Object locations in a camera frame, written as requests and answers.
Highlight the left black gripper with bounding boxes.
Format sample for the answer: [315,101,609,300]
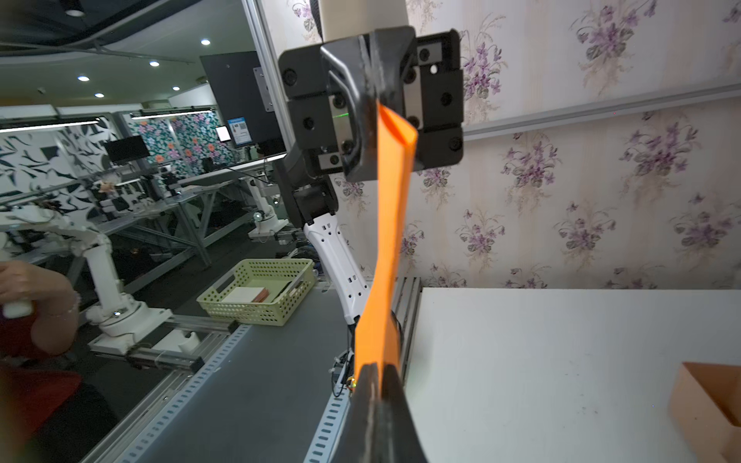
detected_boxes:
[277,25,465,183]

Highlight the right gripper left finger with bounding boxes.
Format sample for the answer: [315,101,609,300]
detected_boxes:
[331,364,382,463]

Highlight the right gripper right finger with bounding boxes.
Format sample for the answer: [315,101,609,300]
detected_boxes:
[381,365,428,463]

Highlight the person's bare forearm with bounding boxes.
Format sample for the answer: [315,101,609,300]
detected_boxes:
[31,272,79,356]

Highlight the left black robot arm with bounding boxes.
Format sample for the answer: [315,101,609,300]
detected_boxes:
[276,26,464,325]

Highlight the person's hand at edge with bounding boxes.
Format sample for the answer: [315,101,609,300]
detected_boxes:
[1,260,60,319]

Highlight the green perforated basket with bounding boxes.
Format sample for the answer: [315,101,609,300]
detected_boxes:
[197,259,316,326]

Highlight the peach desk organizer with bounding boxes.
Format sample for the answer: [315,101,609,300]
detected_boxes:
[669,363,740,462]

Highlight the white perforated cable tray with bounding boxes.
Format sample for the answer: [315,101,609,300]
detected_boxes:
[303,390,349,463]

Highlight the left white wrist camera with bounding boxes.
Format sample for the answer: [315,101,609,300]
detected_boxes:
[318,0,409,42]

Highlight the aluminium mounting rail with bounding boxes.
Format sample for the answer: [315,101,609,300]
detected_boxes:
[83,316,250,462]

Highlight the white robot on pedestal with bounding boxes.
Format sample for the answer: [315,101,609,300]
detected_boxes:
[1,204,173,357]

